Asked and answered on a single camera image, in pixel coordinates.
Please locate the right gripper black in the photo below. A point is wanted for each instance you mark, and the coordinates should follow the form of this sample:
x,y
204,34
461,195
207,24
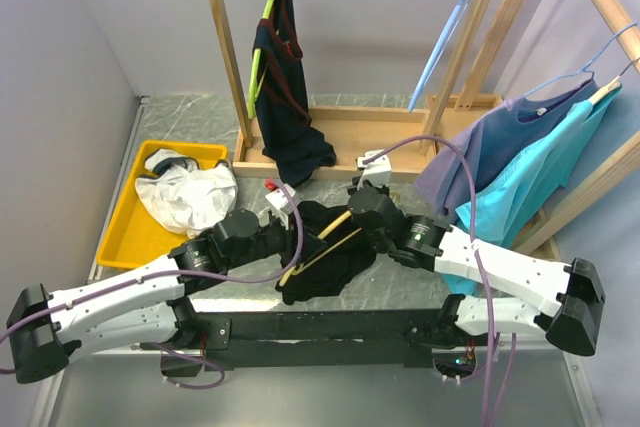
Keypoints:
x,y
354,185

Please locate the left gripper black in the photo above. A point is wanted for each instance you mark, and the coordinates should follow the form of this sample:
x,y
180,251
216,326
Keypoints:
x,y
289,232

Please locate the black tank top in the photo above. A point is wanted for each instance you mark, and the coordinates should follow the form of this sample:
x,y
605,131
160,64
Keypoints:
x,y
347,253

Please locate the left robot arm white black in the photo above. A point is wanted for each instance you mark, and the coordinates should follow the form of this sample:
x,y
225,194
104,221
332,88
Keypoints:
x,y
46,331

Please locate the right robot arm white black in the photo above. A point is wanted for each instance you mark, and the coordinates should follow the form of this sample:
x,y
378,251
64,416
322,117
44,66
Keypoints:
x,y
561,302

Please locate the navy maroon tank top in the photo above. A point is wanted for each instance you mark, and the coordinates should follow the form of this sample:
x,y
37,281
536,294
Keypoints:
x,y
282,109

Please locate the green clothes hanger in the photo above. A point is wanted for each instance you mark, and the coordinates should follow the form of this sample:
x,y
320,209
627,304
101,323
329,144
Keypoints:
x,y
276,52

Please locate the light blue plastic hanger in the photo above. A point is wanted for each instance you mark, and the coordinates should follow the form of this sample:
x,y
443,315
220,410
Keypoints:
x,y
438,50

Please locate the cream wooden hanger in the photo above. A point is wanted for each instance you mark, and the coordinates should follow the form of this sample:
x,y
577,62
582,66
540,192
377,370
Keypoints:
x,y
613,86

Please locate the wooden clothes rack centre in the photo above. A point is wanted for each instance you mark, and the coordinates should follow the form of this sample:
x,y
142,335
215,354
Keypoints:
x,y
352,130

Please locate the wooden clothes rack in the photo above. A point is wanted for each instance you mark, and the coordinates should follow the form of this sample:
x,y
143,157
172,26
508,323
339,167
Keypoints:
x,y
619,165
352,130

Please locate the white garment in tray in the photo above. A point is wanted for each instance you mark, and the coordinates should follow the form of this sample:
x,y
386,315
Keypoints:
x,y
183,197

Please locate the black base beam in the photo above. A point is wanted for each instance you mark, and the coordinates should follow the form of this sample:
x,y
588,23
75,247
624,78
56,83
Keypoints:
x,y
325,338

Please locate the purple t-shirt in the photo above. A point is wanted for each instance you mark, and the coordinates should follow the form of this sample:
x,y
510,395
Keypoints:
x,y
489,144

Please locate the yellow plastic tray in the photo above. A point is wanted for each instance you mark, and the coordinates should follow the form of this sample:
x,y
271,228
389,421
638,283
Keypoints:
x,y
133,238

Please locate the turquoise t-shirt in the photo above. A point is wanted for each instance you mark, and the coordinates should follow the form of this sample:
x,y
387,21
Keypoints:
x,y
509,202

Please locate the wooden clothes rack right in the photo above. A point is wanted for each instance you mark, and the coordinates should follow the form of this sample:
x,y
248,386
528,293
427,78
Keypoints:
x,y
619,165

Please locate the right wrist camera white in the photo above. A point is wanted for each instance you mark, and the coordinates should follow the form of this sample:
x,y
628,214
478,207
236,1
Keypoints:
x,y
378,172

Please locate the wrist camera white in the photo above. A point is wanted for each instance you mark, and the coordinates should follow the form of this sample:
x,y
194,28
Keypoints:
x,y
279,202
378,172

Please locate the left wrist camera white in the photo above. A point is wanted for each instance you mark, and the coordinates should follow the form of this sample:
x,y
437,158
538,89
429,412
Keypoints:
x,y
279,202

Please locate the blue wire hanger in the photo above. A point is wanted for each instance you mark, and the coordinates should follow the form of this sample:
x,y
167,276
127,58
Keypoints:
x,y
586,68

